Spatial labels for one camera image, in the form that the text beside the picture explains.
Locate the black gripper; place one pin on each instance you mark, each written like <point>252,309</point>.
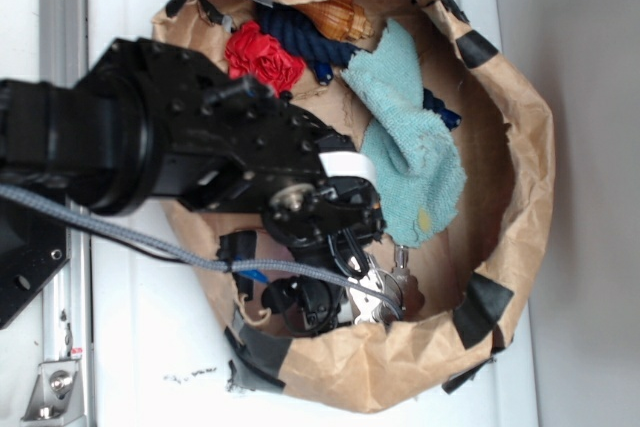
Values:
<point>326,226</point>

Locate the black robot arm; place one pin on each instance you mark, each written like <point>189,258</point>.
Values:
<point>151,120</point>

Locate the teal terry cloth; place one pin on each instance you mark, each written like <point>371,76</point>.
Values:
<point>420,177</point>

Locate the red fabric flower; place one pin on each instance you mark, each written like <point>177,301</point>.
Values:
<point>249,51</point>

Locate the brown paper bag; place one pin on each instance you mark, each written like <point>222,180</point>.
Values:
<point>476,276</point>

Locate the brown striped seashell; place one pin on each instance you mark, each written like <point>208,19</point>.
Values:
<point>340,20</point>

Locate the white tray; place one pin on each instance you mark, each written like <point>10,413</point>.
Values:
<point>161,358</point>

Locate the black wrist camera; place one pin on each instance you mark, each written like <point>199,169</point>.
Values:
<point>308,307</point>

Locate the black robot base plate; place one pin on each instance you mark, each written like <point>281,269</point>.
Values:
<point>33,249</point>

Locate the aluminium frame rail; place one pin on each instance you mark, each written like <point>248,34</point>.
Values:
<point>64,390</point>

